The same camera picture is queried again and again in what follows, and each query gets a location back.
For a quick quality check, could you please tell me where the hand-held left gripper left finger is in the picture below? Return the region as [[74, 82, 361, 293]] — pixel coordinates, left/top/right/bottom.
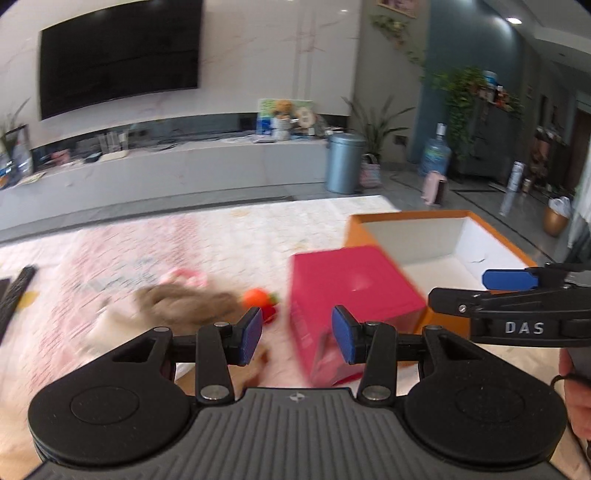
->
[[99, 306, 264, 406]]

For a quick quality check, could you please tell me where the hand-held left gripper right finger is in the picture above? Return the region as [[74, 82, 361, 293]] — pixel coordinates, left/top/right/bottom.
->
[[331, 305, 492, 403]]

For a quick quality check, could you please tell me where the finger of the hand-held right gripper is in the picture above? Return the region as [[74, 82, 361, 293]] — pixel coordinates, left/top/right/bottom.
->
[[481, 269, 548, 292], [428, 287, 483, 317]]

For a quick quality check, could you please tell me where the brown plush toy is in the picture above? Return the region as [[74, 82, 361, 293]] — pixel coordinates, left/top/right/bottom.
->
[[133, 281, 252, 334]]

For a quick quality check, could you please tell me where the person's right hand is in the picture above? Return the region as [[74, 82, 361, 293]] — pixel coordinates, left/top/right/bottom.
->
[[558, 347, 591, 440]]

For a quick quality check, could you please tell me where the red plush strawberry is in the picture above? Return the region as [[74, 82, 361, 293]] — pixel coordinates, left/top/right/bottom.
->
[[259, 292, 281, 324]]

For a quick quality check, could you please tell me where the pink cardboard box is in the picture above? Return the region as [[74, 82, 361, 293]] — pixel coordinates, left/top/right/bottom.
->
[[288, 246, 428, 386]]

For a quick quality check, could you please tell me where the orange box with white inside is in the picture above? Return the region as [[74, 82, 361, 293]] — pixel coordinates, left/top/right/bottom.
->
[[344, 210, 539, 367]]

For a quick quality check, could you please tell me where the gold round pot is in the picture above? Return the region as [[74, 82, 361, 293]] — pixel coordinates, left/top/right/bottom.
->
[[542, 205, 570, 237]]

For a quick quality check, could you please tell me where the pink and white fluffy cloth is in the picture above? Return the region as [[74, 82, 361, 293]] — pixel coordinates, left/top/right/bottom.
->
[[156, 267, 209, 291]]

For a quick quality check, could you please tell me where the white cylinder canister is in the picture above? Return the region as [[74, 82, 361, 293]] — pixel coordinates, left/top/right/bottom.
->
[[507, 161, 526, 193]]

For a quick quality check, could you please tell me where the pink small stool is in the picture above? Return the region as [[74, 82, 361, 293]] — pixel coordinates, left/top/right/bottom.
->
[[420, 171, 449, 206]]

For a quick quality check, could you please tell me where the pink patterned tablecloth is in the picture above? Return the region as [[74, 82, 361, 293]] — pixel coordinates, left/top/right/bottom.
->
[[0, 194, 591, 480]]

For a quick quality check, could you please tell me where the blue water jug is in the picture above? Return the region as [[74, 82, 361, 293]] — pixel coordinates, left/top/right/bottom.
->
[[420, 123, 452, 179]]

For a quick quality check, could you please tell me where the dark cabinet with trailing plant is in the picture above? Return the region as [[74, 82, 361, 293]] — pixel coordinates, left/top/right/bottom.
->
[[427, 66, 525, 183]]

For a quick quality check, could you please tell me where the pink striped basket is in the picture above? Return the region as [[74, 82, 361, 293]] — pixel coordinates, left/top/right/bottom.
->
[[359, 154, 383, 189]]

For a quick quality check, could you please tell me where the grey-blue trash bin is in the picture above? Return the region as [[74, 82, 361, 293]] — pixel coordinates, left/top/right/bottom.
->
[[325, 132, 366, 195]]

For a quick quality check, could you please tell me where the potted green floor plant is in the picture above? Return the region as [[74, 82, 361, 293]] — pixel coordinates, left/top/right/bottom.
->
[[341, 95, 416, 169]]

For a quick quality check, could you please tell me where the teddy bear toy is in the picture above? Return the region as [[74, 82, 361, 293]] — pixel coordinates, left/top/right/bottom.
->
[[271, 100, 297, 140]]

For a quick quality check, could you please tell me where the colourful picture box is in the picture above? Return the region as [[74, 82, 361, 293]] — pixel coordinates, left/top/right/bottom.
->
[[257, 97, 315, 139]]

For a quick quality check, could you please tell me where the clear drinking glasses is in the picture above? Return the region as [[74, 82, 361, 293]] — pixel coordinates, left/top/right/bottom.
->
[[96, 130, 129, 154]]

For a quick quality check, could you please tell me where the black remote control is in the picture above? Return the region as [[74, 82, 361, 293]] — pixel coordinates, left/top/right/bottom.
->
[[0, 264, 38, 334]]

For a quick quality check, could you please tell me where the hanging green vine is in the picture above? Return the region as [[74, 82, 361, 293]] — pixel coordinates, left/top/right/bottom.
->
[[368, 13, 426, 68]]

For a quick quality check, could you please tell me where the clear plastic bottle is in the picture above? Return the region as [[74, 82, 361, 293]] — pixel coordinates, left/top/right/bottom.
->
[[10, 137, 34, 180]]

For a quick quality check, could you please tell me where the wall picture frame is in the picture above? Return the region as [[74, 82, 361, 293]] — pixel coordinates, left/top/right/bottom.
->
[[376, 0, 422, 20]]

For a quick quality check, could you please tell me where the black wall television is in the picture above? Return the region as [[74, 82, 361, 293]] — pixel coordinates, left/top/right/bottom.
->
[[38, 0, 204, 122]]

